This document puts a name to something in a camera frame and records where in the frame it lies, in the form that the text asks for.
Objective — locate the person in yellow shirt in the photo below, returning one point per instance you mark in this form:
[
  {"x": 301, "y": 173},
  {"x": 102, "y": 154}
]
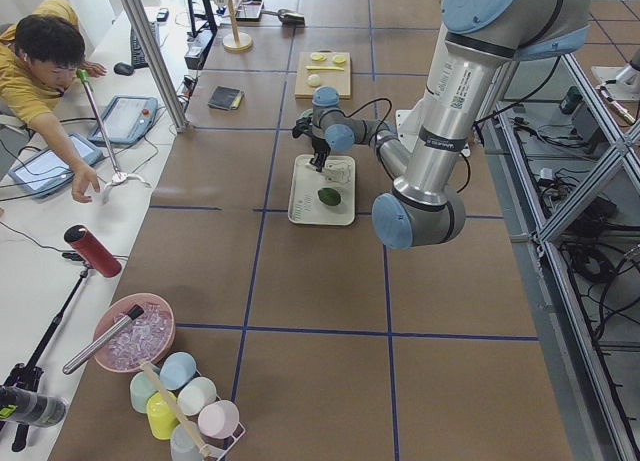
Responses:
[{"x": 39, "y": 58}]

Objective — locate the white wire cup rack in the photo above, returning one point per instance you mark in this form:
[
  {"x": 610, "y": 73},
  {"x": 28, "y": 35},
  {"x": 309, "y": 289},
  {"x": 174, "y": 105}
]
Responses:
[{"x": 220, "y": 447}]

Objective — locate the black keyboard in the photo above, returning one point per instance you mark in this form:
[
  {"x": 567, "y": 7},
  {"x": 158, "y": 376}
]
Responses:
[{"x": 138, "y": 59}]

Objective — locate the black computer mouse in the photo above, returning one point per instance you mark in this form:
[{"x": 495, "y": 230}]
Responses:
[{"x": 123, "y": 69}]

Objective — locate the black tripod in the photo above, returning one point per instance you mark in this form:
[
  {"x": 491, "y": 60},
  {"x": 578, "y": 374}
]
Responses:
[{"x": 25, "y": 377}]

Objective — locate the yellow plastic knife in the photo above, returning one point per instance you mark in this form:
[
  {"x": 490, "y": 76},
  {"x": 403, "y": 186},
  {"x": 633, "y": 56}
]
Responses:
[{"x": 324, "y": 68}]

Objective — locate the white cup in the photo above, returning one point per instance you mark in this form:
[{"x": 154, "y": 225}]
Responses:
[{"x": 196, "y": 394}]

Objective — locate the grey cup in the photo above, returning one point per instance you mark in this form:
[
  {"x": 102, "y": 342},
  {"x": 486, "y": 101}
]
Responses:
[{"x": 182, "y": 446}]

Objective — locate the green cup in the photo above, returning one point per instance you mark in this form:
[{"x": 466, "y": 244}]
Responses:
[{"x": 141, "y": 389}]

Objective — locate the wooden cutting board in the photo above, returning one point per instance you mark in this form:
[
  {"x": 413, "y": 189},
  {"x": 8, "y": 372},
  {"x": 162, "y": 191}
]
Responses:
[{"x": 340, "y": 81}]

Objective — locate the dark tray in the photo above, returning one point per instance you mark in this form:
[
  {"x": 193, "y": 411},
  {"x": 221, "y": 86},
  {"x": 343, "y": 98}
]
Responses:
[{"x": 249, "y": 11}]

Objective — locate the wooden stand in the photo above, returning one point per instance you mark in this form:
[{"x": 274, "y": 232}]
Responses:
[{"x": 236, "y": 41}]

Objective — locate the black green bottle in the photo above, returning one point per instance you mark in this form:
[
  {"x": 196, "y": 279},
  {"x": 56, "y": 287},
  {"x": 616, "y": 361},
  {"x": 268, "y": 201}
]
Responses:
[{"x": 31, "y": 408}]

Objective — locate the aluminium frame post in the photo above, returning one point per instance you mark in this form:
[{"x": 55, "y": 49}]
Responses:
[{"x": 138, "y": 18}]

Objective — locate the person's hand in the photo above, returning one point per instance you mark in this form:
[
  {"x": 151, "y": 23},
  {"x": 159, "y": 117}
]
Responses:
[{"x": 85, "y": 177}]

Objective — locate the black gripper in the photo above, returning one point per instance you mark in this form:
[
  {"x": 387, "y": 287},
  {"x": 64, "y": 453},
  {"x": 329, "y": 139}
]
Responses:
[{"x": 318, "y": 145}]

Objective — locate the lemon slice top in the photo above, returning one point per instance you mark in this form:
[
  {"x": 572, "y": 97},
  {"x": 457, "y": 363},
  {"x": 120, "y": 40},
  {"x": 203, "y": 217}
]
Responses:
[{"x": 317, "y": 56}]

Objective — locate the red cylinder bottle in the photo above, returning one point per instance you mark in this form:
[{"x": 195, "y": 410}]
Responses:
[{"x": 92, "y": 251}]

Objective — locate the teach pendant tablet far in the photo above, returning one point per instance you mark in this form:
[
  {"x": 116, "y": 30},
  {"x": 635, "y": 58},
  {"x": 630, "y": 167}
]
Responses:
[{"x": 128, "y": 118}]

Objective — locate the white bear tray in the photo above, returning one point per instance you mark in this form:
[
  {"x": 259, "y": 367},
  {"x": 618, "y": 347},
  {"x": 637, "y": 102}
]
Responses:
[{"x": 304, "y": 206}]

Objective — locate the yellow sponge cloth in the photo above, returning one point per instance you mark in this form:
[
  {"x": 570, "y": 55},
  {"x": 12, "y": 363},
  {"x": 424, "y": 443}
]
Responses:
[{"x": 237, "y": 100}]

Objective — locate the reach grabber stick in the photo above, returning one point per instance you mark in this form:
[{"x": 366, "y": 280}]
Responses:
[{"x": 99, "y": 135}]

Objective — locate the wooden stick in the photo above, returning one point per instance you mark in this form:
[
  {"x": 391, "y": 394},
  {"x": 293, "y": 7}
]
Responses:
[{"x": 204, "y": 449}]

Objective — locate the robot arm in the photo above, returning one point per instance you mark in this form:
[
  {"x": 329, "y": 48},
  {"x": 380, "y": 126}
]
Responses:
[{"x": 476, "y": 37}]

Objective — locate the pink cup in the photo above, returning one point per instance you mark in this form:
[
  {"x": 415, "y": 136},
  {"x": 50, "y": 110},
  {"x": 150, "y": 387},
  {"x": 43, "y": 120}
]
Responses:
[{"x": 219, "y": 419}]

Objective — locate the green avocado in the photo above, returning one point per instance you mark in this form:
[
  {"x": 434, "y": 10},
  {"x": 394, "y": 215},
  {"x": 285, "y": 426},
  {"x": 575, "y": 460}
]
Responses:
[{"x": 329, "y": 196}]

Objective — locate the pink bowl with ice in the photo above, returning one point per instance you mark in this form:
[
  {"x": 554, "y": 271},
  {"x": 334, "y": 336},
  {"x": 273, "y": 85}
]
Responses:
[{"x": 147, "y": 338}]

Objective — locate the yellow cup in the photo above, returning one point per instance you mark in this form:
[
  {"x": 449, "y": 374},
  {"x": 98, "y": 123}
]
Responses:
[{"x": 161, "y": 419}]

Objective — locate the teach pendant tablet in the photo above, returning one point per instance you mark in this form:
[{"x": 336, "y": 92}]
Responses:
[
  {"x": 45, "y": 173},
  {"x": 128, "y": 118}
]

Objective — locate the aluminium frame rail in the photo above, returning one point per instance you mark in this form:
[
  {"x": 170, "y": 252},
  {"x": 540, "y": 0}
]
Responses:
[{"x": 568, "y": 170}]

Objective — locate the blue cup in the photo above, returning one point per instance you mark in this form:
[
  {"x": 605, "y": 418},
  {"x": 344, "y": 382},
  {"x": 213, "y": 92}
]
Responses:
[{"x": 178, "y": 369}]

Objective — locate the teach pendant tablet near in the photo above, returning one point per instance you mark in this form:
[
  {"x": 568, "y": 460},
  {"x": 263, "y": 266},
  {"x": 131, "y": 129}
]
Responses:
[{"x": 45, "y": 173}]

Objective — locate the metal scoop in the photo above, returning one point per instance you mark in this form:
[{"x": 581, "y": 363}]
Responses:
[{"x": 286, "y": 17}]

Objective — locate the steel cylinder tool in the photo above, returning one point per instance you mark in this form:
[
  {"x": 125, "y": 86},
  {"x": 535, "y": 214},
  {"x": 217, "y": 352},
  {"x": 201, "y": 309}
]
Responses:
[{"x": 90, "y": 350}]

